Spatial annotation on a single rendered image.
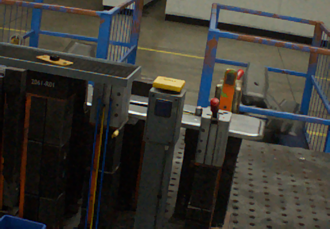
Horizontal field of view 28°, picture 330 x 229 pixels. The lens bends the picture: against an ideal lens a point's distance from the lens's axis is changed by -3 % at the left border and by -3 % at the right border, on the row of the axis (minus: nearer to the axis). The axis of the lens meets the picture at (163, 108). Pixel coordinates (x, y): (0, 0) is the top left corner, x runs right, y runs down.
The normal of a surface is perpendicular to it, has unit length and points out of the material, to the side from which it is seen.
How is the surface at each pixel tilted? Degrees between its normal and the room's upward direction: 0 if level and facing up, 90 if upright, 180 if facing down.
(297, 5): 90
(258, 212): 0
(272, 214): 0
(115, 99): 90
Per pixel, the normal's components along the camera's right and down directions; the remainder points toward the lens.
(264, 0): -0.09, 0.27
